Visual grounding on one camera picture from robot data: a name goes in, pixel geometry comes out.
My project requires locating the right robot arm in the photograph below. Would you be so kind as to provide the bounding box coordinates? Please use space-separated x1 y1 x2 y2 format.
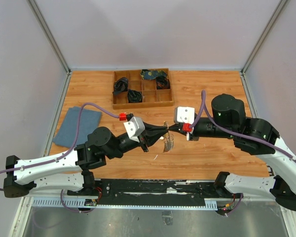
169 91 296 211

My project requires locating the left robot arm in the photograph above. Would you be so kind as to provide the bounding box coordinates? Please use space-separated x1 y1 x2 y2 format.
3 121 168 198

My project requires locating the wooden compartment tray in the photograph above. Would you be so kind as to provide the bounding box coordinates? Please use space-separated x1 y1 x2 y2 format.
112 68 174 110

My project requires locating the dark rolled tie centre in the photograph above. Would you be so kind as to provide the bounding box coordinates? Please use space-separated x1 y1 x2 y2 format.
127 89 143 103

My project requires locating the dark rolled tie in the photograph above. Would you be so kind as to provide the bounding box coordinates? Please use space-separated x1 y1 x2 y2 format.
112 77 128 96
155 76 170 90
127 89 143 103

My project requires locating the dark rolled tie right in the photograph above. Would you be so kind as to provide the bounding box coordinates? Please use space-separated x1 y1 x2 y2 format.
155 76 170 90

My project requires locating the dark rolled tie left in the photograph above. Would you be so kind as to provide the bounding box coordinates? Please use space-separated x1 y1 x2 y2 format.
112 77 128 96

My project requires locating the blue yellow patterned tie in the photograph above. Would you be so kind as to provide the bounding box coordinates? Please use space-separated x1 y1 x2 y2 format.
140 69 167 80

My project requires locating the blue folded cloth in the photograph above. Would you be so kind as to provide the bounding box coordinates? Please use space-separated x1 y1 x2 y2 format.
53 107 102 148

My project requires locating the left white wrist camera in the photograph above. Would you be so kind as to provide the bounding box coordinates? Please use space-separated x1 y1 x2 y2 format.
123 117 145 143

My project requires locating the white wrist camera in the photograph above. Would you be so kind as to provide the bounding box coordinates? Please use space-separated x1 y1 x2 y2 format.
174 106 195 133
123 117 145 143

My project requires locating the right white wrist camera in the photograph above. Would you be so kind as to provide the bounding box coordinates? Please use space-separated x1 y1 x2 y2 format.
174 106 195 133

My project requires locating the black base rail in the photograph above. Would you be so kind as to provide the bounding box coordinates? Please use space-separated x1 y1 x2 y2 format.
65 179 234 199

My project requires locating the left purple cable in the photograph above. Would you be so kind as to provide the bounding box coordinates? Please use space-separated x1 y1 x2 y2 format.
0 102 121 214

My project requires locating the grey slotted cable duct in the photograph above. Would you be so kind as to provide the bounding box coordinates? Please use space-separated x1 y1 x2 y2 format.
32 194 218 211

